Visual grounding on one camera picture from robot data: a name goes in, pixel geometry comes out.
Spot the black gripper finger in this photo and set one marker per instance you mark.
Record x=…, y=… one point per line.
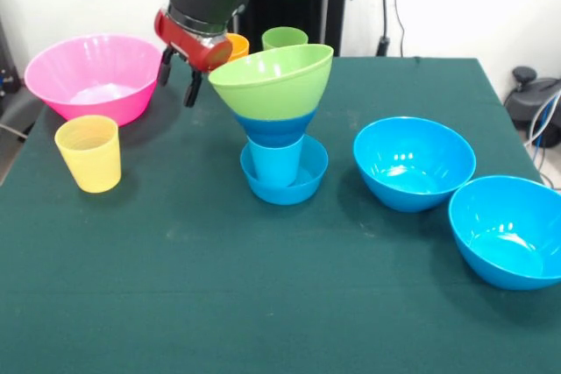
x=193, y=89
x=165, y=67

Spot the large blue bowl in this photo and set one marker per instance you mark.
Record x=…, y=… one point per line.
x=412, y=190
x=504, y=260

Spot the lime green bowl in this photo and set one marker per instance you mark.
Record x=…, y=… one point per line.
x=271, y=98

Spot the large pink bowl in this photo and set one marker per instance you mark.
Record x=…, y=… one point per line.
x=92, y=67

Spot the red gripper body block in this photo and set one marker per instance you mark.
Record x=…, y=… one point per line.
x=188, y=43

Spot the small ribbed blue bowl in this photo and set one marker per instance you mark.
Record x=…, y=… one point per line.
x=311, y=185

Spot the orange cup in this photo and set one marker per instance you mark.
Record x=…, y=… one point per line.
x=239, y=47

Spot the yellow ribbed cup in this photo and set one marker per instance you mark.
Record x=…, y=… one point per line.
x=92, y=164

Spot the small dark blue bowl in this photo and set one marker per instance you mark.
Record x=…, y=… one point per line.
x=274, y=131

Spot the light blue cup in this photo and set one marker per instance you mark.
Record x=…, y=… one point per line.
x=276, y=164

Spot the green cup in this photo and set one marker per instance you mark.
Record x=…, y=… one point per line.
x=285, y=37

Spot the dark green table cloth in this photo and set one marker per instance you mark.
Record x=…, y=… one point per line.
x=372, y=260

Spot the black equipment base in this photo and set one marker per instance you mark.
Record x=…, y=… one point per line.
x=6, y=80
x=526, y=98

